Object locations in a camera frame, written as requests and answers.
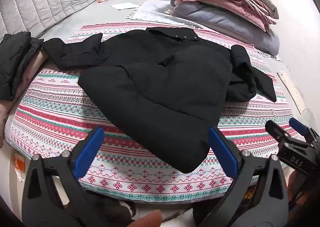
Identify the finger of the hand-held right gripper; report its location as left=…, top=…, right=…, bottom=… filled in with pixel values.
left=289, top=117, right=320, bottom=147
left=265, top=119, right=294, bottom=146

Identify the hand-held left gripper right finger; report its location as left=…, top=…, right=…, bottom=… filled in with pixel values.
left=197, top=126, right=290, bottom=227

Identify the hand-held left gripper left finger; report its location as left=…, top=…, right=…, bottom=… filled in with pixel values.
left=21, top=126, right=105, bottom=227

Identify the black padded jacket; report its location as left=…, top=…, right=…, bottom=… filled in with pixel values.
left=41, top=27, right=277, bottom=174

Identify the pile of black clothes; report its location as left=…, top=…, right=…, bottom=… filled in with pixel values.
left=0, top=31, right=44, bottom=101

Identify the person's right hand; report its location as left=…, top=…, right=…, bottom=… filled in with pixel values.
left=287, top=172, right=302, bottom=207

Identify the person's left hand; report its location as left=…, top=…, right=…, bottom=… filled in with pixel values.
left=134, top=210, right=163, bottom=227

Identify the cream dotted cloth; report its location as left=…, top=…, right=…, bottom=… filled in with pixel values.
left=277, top=69, right=306, bottom=114

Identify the red green patterned blanket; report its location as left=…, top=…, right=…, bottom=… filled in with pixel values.
left=11, top=25, right=299, bottom=202

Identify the dark brown fleece cloth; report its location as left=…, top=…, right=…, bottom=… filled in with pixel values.
left=82, top=189, right=137, bottom=227

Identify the orange tag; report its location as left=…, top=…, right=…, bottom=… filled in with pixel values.
left=14, top=154, right=25, bottom=174

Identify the white paper sheet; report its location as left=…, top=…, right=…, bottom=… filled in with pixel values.
left=110, top=2, right=140, bottom=10

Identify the white fringed cloth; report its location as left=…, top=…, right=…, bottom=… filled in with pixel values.
left=125, top=0, right=208, bottom=30

